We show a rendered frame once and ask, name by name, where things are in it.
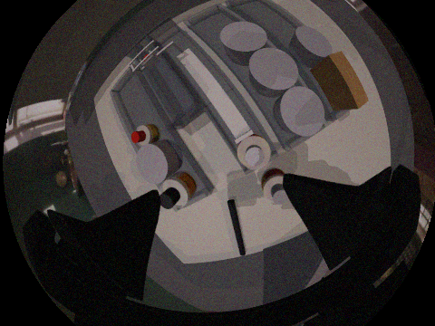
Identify brown box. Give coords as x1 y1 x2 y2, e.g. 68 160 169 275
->
309 51 369 111

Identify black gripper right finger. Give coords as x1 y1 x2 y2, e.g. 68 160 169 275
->
283 167 392 271

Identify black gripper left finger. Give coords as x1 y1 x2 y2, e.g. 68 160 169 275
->
47 189 162 301

